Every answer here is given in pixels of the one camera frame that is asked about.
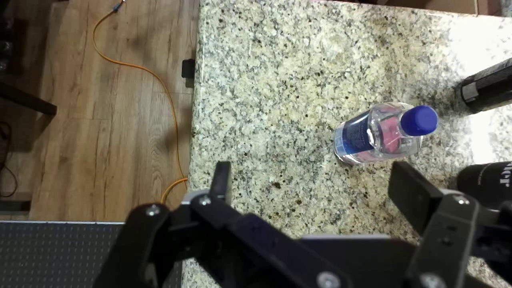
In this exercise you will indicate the water bottle blue cap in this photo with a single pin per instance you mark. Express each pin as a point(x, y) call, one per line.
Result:
point(384, 132)

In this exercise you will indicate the black soda can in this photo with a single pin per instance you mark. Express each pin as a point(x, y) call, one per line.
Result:
point(488, 89)

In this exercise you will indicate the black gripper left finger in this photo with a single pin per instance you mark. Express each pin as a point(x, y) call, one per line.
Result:
point(237, 251)

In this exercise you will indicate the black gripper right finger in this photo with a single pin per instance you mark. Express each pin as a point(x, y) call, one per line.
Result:
point(453, 228)

